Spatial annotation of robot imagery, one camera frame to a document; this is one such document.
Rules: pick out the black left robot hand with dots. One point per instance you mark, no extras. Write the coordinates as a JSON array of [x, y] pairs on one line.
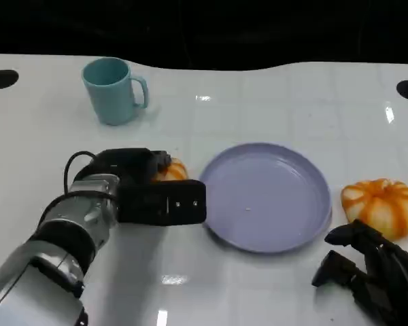
[[126, 164]]

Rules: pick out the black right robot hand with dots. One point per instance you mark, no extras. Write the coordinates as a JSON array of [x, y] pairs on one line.
[[394, 288]]

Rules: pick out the orange and white bread roll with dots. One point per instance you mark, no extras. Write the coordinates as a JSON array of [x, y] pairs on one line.
[[175, 171], [381, 203]]

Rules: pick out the pale green mug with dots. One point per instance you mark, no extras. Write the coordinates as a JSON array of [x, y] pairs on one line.
[[112, 100]]

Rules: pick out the lilac plate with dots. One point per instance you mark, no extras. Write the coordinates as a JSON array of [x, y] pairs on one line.
[[268, 200]]

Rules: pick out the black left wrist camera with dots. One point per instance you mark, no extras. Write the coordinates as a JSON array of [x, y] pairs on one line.
[[156, 203]]

